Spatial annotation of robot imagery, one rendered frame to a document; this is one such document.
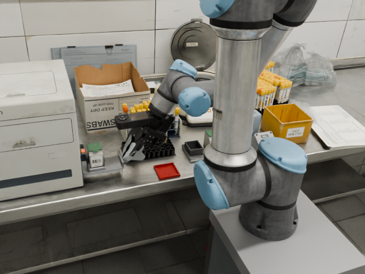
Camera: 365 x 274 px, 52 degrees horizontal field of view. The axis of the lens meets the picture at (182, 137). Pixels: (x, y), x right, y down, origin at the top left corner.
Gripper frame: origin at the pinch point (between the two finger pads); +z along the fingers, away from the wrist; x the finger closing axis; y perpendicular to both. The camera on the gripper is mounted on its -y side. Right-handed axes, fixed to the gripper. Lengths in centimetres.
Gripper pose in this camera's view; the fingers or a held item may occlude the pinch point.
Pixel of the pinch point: (122, 159)
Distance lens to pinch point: 118.3
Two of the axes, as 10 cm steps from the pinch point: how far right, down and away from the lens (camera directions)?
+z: -5.2, 8.0, 3.0
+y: 7.8, 3.0, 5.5
